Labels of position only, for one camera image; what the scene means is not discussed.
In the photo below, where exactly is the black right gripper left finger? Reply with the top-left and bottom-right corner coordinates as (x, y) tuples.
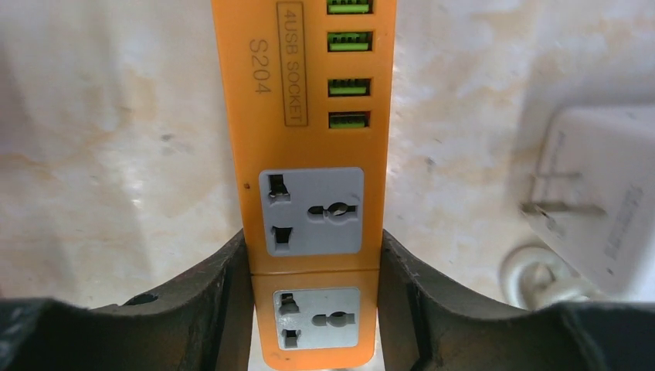
(1, 233), (254, 370)

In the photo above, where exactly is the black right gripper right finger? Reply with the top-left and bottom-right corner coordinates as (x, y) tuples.
(378, 233), (654, 370)

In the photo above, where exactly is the white cube socket adapter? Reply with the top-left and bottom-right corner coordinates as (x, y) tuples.
(521, 104), (654, 301)

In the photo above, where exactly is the orange power strip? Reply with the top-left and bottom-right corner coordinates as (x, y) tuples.
(212, 1), (397, 370)

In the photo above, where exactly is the white coiled cable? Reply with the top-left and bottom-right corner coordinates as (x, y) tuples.
(498, 244), (605, 311)

